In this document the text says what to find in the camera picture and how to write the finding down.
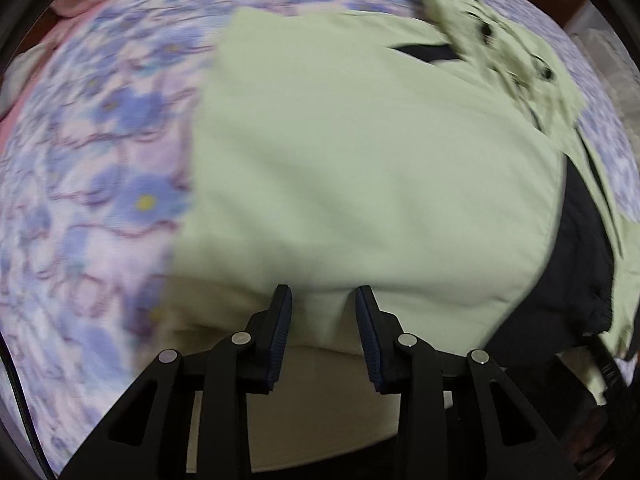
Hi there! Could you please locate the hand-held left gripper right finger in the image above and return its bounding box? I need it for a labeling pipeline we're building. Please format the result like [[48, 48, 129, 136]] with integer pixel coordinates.
[[354, 285, 581, 480]]

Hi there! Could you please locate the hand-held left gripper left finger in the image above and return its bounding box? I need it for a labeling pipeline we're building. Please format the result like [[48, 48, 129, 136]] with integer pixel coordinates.
[[59, 284, 293, 480]]

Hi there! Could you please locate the blue floral fleece blanket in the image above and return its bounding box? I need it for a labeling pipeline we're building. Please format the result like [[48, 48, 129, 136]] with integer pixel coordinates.
[[0, 0, 640, 466]]

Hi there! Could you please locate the white lace cloth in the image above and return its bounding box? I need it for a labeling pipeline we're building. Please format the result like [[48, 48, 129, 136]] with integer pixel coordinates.
[[572, 25, 640, 128]]

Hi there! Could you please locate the folded pale green garment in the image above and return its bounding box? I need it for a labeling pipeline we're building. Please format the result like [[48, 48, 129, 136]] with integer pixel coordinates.
[[2, 47, 48, 113]]

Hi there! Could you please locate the black cable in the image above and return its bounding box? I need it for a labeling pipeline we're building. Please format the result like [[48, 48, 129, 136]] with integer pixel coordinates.
[[0, 335, 55, 480]]

